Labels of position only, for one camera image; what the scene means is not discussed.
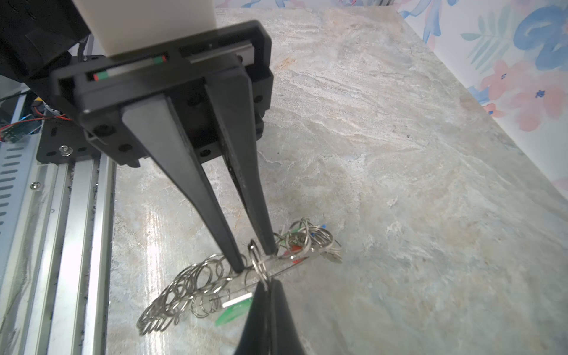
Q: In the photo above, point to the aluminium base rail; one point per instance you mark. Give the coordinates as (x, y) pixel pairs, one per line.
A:
(56, 234)

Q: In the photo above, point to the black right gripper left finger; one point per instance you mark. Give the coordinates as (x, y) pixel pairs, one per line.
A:
(255, 336)

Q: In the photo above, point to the red key tag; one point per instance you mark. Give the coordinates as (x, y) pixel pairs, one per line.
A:
(297, 254)

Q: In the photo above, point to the green key tag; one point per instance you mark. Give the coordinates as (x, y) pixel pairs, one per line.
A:
(233, 309)

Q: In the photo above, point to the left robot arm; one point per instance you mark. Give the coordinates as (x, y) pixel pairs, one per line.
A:
(39, 37)

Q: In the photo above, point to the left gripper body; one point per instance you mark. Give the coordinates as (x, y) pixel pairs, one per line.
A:
(94, 93)

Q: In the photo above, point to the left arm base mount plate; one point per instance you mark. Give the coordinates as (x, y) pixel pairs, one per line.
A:
(64, 142)

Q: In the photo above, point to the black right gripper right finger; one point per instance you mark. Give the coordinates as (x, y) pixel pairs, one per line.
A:
(283, 336)

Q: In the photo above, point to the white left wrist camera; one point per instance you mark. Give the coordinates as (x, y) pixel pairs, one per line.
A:
(122, 26)

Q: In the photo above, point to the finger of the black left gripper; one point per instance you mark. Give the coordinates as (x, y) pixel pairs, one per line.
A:
(230, 95)
(155, 124)

